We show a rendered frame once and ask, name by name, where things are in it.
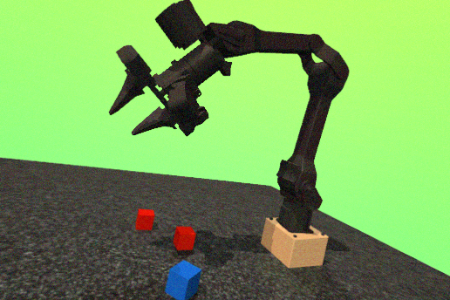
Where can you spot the blue cube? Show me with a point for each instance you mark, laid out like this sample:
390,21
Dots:
183,281

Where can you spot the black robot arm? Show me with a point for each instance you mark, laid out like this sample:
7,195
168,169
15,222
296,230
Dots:
297,175

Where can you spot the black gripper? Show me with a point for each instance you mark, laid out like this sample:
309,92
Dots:
138,77

